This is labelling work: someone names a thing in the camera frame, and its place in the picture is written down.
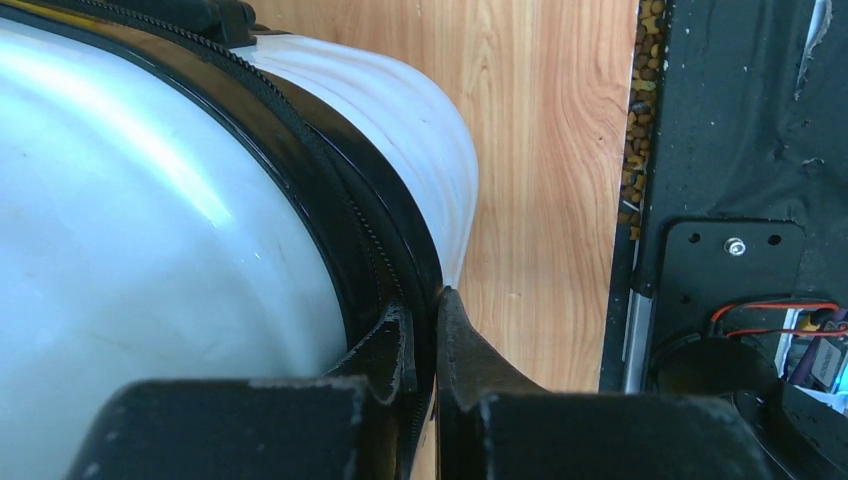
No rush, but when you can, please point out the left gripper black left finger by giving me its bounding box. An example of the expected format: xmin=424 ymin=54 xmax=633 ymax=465
xmin=66 ymin=303 xmax=418 ymax=479

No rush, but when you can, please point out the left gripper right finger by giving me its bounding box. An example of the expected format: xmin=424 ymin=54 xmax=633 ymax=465
xmin=435 ymin=288 xmax=772 ymax=479

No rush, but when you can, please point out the black white space suitcase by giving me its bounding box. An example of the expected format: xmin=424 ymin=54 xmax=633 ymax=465
xmin=1 ymin=1 xmax=479 ymax=479

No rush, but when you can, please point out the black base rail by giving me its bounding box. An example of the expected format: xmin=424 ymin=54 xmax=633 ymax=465
xmin=600 ymin=1 xmax=847 ymax=479

